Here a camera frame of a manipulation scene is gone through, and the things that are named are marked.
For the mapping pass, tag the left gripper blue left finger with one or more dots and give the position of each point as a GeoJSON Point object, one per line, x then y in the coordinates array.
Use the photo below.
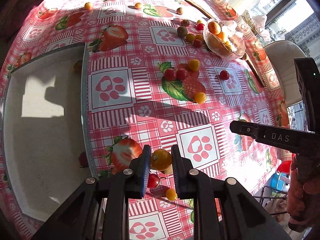
{"type": "Point", "coordinates": [141, 168]}

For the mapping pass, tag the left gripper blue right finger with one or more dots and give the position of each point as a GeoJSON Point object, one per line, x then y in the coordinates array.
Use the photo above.
{"type": "Point", "coordinates": [183, 183]}

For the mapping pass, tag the orange textured fruit in bowl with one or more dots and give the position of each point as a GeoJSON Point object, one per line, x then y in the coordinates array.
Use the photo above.
{"type": "Point", "coordinates": [214, 27]}

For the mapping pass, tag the white crumpled tissue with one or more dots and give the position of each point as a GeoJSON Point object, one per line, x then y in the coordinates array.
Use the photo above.
{"type": "Point", "coordinates": [259, 23]}

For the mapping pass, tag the person's right hand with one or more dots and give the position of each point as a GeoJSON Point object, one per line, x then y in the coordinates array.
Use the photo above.
{"type": "Point", "coordinates": [303, 194]}

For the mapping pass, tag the white shallow tray box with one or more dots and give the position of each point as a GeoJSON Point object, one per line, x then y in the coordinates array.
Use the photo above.
{"type": "Point", "coordinates": [42, 131]}

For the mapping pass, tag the clear glass fruit bowl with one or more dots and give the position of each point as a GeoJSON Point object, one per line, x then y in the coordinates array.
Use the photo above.
{"type": "Point", "coordinates": [229, 44]}

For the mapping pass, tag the large yellow tomato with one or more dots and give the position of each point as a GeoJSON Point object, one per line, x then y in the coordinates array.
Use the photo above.
{"type": "Point", "coordinates": [161, 159]}

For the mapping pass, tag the white chair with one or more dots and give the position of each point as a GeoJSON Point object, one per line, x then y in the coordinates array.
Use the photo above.
{"type": "Point", "coordinates": [282, 54]}

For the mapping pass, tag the red cherry tomato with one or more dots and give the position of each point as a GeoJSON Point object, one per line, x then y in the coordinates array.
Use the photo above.
{"type": "Point", "coordinates": [224, 75]}
{"type": "Point", "coordinates": [170, 74]}
{"type": "Point", "coordinates": [153, 181]}
{"type": "Point", "coordinates": [182, 74]}

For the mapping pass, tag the green brown kiwi fruit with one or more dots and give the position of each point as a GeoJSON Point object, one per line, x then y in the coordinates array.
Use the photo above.
{"type": "Point", "coordinates": [182, 31]}

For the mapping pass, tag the small yellow cherry tomato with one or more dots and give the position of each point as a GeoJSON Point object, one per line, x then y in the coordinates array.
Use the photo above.
{"type": "Point", "coordinates": [171, 194]}

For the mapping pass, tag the pink strawberry tablecloth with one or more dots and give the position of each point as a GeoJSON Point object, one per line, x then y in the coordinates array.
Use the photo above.
{"type": "Point", "coordinates": [126, 102]}

